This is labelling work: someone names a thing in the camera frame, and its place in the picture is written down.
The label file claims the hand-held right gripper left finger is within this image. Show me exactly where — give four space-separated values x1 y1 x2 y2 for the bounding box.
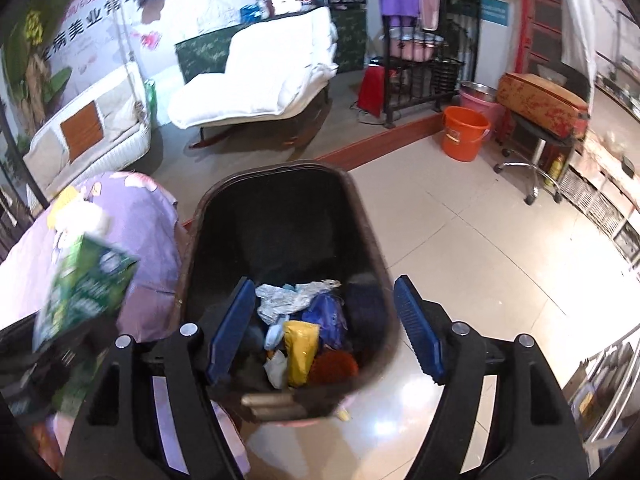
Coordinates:
62 277 257 480

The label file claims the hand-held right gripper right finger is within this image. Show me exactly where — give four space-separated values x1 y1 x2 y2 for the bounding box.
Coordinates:
393 276 591 480

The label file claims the white paper wrapper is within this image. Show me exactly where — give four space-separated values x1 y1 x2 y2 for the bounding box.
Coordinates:
265 315 291 351

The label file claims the yellow padded envelope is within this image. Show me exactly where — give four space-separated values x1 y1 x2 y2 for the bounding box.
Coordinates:
282 320 321 389

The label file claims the orange mesh sponge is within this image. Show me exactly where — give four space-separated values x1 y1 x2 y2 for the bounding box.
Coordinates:
312 350 360 387

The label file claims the brown trash bin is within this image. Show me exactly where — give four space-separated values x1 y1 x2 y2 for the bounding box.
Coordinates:
172 160 404 427

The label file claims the green carton box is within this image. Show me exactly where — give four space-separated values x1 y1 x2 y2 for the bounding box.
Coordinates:
32 234 141 354

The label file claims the metal shelf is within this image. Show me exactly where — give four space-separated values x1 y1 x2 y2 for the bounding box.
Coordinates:
560 330 640 461

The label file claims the orange bucket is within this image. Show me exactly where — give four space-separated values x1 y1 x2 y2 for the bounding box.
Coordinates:
440 106 493 163

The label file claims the chrome base stool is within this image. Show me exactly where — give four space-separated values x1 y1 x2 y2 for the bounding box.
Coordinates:
494 110 576 206

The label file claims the low white cabinet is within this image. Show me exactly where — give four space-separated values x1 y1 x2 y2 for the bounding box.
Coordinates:
560 130 640 267

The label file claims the pink basin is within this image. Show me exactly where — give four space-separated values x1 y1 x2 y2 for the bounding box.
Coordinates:
459 81 506 132

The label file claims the red bag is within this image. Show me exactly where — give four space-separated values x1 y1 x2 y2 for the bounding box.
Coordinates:
357 65 389 119

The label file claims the black metal rack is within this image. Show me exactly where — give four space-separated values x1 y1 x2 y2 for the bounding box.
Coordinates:
380 0 464 127

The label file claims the brown cushion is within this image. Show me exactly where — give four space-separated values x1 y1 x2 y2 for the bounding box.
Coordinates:
60 101 106 163

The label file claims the white lounge chair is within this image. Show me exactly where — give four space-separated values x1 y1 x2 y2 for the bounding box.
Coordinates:
167 6 340 149

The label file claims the orange patterned case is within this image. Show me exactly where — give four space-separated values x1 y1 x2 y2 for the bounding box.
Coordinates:
497 72 591 141

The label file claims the white wicker swing sofa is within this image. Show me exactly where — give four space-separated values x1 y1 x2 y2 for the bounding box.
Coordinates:
22 62 153 197

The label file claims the artificial tree plant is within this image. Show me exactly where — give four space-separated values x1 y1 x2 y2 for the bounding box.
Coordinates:
0 7 74 127

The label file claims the swing rope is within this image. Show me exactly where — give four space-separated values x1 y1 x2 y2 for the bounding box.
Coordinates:
114 0 152 126

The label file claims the blue wall sign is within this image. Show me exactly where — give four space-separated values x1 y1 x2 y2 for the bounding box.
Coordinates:
481 0 511 26

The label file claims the red door frame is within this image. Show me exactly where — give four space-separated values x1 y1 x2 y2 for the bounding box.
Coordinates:
517 0 566 77

